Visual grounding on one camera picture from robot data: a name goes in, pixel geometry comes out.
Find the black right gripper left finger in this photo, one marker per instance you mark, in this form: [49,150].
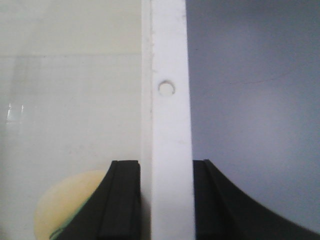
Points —
[113,211]

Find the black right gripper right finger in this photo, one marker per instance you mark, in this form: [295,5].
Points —
[224,212]

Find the yellow plush ball toy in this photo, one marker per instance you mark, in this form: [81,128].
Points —
[60,203]

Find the white plastic tote box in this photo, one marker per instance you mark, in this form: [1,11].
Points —
[87,82]

